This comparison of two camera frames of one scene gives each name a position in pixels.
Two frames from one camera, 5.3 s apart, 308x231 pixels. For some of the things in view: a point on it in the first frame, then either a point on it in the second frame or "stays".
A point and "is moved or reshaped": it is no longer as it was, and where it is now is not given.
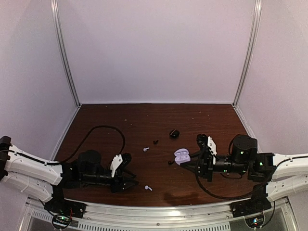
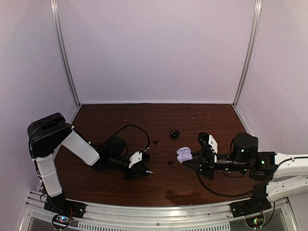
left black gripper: x=119 y=181 → x=133 y=173
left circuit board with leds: x=61 y=221 stays
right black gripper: x=205 y=170 stays
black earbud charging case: x=174 y=134 stays
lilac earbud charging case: x=182 y=156 is moved or reshaped
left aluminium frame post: x=65 y=54 stays
